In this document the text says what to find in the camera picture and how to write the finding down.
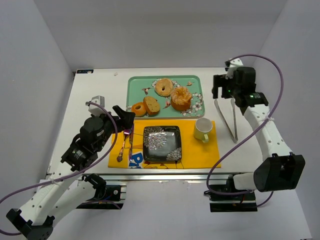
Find sliced bread piece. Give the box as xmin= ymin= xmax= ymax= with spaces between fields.
xmin=143 ymin=96 xmax=161 ymax=116

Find light green mug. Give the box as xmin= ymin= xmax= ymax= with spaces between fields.
xmin=193 ymin=117 xmax=213 ymax=143

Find glazed bagel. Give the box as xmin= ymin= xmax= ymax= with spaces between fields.
xmin=154 ymin=78 xmax=174 ymax=97

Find blue corner label left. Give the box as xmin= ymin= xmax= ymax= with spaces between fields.
xmin=76 ymin=69 xmax=94 ymax=74

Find yellow printed placemat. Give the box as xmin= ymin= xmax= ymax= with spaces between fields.
xmin=108 ymin=119 xmax=220 ymax=170

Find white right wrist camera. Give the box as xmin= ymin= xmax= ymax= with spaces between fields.
xmin=225 ymin=58 xmax=244 ymax=79

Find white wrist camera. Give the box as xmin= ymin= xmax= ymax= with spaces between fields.
xmin=88 ymin=95 xmax=105 ymax=116
xmin=225 ymin=58 xmax=244 ymax=79

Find iridescent purple knife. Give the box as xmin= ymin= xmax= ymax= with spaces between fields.
xmin=128 ymin=124 xmax=134 ymax=162

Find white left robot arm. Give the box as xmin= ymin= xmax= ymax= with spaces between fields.
xmin=6 ymin=105 xmax=135 ymax=240

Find tall sugared bundt cake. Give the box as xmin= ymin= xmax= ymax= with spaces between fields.
xmin=170 ymin=86 xmax=192 ymax=112

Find metal kitchen tongs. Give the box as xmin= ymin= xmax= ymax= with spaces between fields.
xmin=214 ymin=98 xmax=239 ymax=144

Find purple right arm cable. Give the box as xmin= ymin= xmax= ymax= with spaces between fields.
xmin=206 ymin=54 xmax=285 ymax=208

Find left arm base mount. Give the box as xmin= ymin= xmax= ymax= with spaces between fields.
xmin=77 ymin=174 xmax=127 ymax=210

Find black floral square plate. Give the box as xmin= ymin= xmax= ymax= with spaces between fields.
xmin=142 ymin=125 xmax=183 ymax=162

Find small orange donut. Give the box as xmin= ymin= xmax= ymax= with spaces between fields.
xmin=131 ymin=102 xmax=147 ymax=117

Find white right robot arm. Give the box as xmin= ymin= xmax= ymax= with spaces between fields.
xmin=212 ymin=66 xmax=306 ymax=193

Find iridescent purple fork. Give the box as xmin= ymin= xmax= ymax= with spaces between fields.
xmin=116 ymin=129 xmax=132 ymax=162

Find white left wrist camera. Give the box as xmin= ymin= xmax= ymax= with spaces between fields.
xmin=88 ymin=95 xmax=105 ymax=116

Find green floral serving tray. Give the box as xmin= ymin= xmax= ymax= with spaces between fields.
xmin=126 ymin=75 xmax=205 ymax=119

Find aluminium table front rail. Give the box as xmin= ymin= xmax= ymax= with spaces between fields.
xmin=74 ymin=172 xmax=251 ymax=184

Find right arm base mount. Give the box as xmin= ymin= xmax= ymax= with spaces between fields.
xmin=203 ymin=175 xmax=258 ymax=213

